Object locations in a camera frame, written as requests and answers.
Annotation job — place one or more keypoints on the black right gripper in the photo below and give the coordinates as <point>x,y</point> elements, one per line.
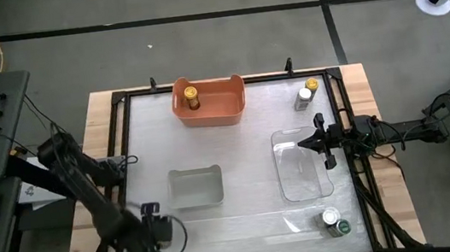
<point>336,138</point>

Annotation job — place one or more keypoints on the yellow-lid jar with dark spice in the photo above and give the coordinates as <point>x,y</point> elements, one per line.
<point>192,97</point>

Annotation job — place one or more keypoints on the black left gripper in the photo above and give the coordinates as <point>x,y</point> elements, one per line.
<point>160,233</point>

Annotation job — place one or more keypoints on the white paper sheet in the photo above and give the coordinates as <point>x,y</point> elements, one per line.
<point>33,194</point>

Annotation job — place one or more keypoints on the green-lid spice jar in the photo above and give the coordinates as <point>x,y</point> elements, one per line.
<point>340,227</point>

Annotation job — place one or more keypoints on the clear plastic bin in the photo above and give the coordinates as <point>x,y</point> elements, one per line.
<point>303,168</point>

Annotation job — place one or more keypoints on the black table frame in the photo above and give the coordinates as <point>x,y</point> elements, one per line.
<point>124,125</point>

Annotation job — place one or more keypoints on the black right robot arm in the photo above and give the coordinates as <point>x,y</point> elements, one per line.
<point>402,130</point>

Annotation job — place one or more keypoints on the black frame clamp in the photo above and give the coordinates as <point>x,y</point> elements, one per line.
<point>288,65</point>
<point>153,84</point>

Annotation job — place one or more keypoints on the orange plastic bin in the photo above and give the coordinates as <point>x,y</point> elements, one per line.
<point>222,107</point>

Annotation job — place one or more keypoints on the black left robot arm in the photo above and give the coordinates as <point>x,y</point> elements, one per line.
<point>102,210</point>

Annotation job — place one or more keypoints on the white plastic bin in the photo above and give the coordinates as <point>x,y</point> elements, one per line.
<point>196,187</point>

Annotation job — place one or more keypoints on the white-lid spice jar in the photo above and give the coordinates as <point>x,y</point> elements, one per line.
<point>302,98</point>

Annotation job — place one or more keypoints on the silver-lid spice jar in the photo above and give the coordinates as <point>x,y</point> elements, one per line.
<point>330,216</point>

